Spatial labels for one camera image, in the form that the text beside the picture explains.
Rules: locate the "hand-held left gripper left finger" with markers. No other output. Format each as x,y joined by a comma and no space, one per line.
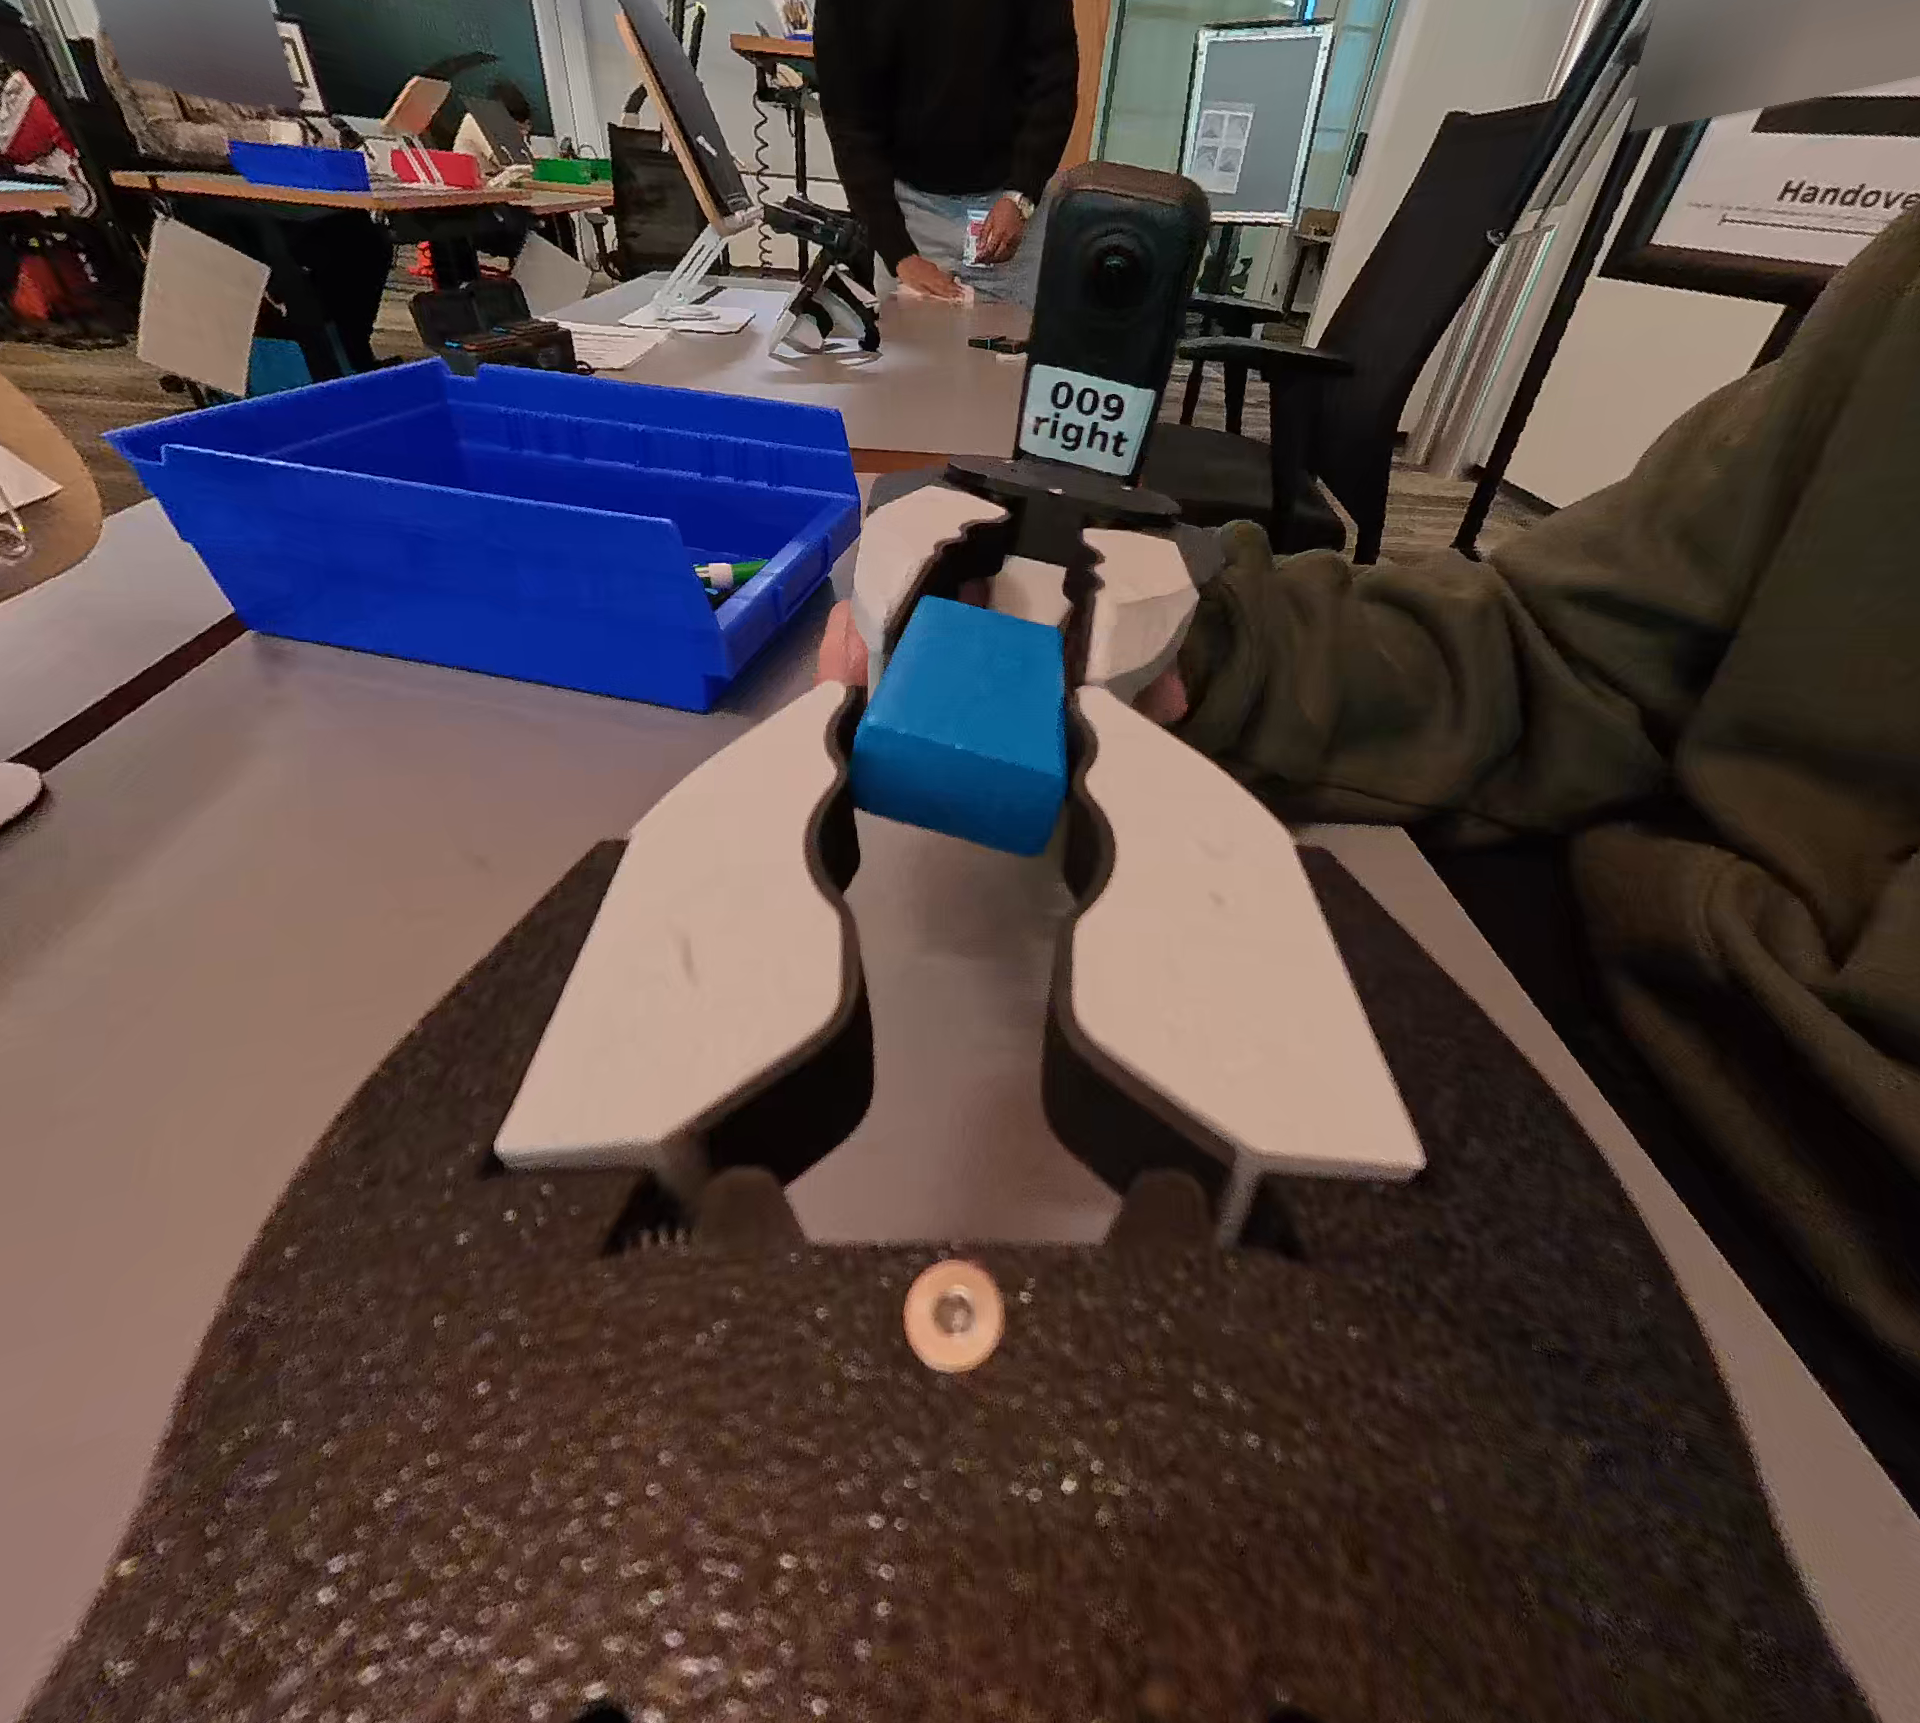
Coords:
704,987

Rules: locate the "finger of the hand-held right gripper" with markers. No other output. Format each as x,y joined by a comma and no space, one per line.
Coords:
896,567
1148,597

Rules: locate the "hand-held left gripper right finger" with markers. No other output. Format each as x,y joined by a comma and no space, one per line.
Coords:
1214,987

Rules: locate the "blue rectangular block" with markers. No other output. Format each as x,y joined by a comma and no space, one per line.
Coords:
961,733

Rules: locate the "blue plastic bin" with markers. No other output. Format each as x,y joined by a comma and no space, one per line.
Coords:
450,583
301,166

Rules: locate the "person's right forearm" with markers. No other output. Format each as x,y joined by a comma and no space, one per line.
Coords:
1500,673

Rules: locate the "person's right hand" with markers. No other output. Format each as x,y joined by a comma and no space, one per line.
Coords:
1163,699

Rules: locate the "green white marker pen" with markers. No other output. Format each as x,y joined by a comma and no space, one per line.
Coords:
732,571

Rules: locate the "grey notice board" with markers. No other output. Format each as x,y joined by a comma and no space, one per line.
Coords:
1260,126

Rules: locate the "black office chair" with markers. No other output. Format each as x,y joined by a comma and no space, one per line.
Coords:
1394,298

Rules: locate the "white paper sheets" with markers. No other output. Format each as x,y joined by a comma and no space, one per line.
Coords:
615,346

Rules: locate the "wooden standing desk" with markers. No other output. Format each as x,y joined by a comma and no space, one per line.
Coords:
765,42

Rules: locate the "white hanging panel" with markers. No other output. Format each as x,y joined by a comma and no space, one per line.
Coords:
203,306
548,270

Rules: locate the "black battery box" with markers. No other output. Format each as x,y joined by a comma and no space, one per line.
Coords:
494,346

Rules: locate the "black metal pole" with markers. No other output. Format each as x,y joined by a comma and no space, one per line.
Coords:
1560,162

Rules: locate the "wooden display board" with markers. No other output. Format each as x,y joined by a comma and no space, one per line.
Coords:
675,126
45,477

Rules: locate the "green plastic bin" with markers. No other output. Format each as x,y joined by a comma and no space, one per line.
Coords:
570,168

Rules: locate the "red plastic bin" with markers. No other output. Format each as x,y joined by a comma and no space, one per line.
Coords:
435,168

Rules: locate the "wooden top desk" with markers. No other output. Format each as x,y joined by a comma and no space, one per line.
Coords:
301,196

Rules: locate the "black computer monitor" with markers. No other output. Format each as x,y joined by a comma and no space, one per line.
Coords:
404,28

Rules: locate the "framed wall poster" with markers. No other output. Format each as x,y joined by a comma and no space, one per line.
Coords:
1785,200

